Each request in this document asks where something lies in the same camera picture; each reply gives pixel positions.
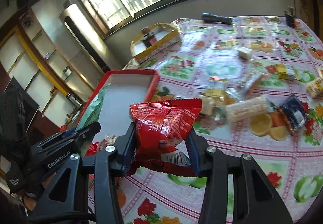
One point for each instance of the yellow white snack packet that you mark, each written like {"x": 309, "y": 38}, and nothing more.
{"x": 218, "y": 95}

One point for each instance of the yellow small snack packet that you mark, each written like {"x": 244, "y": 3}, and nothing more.
{"x": 285, "y": 72}

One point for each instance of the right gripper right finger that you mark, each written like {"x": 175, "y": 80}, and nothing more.
{"x": 255, "y": 198}

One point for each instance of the dark bottle in yellow box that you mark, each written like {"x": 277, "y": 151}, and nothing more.
{"x": 148, "y": 37}

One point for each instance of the white yellow bread packet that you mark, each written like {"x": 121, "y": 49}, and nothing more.
{"x": 314, "y": 87}

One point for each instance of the red tray box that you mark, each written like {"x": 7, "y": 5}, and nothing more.
{"x": 127, "y": 87}

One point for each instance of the brown cookie packet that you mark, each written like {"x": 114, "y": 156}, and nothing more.
{"x": 108, "y": 141}

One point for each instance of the green snack packet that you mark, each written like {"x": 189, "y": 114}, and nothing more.
{"x": 93, "y": 111}

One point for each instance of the yellow cardboard box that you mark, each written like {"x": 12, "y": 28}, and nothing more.
{"x": 159, "y": 37}

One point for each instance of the long white cracker packet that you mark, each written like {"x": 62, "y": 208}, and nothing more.
{"x": 247, "y": 109}

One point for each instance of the small red snack bag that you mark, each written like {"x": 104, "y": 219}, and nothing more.
{"x": 160, "y": 127}

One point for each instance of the floral plastic tablecloth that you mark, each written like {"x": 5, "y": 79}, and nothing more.
{"x": 206, "y": 57}

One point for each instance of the dark blue snack packet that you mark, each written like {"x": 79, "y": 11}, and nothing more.
{"x": 293, "y": 114}

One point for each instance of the small black pot far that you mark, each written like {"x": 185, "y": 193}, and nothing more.
{"x": 290, "y": 17}

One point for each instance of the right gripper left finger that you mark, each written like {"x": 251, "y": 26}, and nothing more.
{"x": 84, "y": 189}

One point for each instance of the white air conditioner unit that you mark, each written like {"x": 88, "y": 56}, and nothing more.
{"x": 90, "y": 41}

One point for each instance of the large red snack bag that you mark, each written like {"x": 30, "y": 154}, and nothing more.
{"x": 92, "y": 149}

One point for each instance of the black flashlight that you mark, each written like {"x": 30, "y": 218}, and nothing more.
{"x": 211, "y": 18}

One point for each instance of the white square cake packet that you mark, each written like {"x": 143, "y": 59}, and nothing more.
{"x": 245, "y": 53}

